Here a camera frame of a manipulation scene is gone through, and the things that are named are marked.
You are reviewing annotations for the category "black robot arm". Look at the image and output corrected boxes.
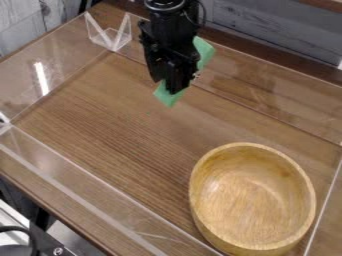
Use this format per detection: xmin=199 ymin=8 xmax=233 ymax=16
xmin=138 ymin=0 xmax=202 ymax=95

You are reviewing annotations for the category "clear acrylic corner bracket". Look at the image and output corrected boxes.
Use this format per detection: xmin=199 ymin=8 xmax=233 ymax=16
xmin=84 ymin=12 xmax=132 ymax=52

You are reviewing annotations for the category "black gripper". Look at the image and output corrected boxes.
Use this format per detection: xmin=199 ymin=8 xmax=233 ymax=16
xmin=138 ymin=6 xmax=203 ymax=95

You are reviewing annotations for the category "green rectangular block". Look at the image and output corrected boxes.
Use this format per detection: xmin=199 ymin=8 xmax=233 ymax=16
xmin=154 ymin=36 xmax=215 ymax=108

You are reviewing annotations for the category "clear acrylic tray wall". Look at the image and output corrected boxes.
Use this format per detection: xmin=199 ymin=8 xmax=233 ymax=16
xmin=0 ymin=4 xmax=342 ymax=256

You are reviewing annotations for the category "brown wooden bowl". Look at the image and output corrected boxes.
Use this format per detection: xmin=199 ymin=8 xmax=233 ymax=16
xmin=189 ymin=142 xmax=317 ymax=256

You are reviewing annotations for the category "black cable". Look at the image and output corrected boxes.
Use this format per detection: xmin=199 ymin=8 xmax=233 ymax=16
xmin=0 ymin=225 xmax=44 ymax=256

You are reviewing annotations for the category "black metal table bracket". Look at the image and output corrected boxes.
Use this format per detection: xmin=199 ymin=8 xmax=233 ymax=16
xmin=28 ymin=223 xmax=78 ymax=256

